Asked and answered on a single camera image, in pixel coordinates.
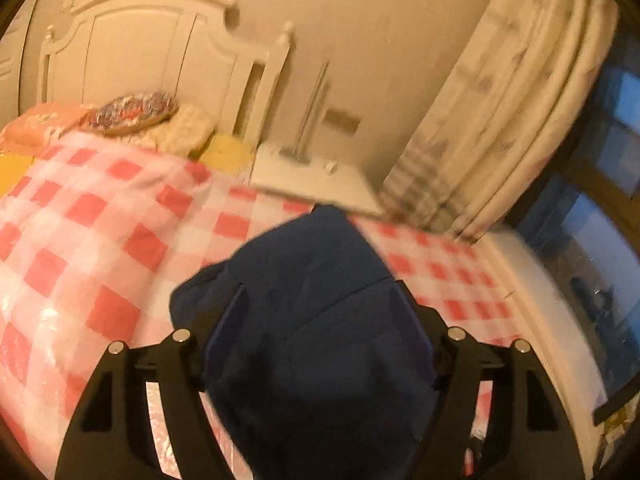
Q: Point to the orange pillow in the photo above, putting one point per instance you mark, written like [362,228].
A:
[40,122]

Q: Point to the patterned round pillow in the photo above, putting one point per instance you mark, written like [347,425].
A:
[132,112]

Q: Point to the white nightstand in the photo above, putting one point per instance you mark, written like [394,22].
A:
[310,185]

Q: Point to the cream floral pillow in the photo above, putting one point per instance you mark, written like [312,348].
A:
[187,127]

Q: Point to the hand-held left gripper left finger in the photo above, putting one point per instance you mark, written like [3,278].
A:
[225,331]

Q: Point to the gold wall socket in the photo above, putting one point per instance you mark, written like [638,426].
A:
[341,121]

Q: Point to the red white checkered bed cover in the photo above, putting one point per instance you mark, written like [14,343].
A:
[100,240]

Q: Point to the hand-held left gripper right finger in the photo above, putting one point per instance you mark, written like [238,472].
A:
[416,325]

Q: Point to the dark framed window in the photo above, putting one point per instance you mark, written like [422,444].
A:
[600,240]

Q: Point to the striped printed curtain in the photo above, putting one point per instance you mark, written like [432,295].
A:
[500,110]

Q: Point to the white desk lamp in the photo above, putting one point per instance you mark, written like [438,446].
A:
[295,152]

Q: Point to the white panelled wardrobe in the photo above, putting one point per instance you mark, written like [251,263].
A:
[7,65]

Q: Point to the white wooden bed headboard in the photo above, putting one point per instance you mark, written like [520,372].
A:
[135,45]

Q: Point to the navy blue padded jacket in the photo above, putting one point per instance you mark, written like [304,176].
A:
[315,335]

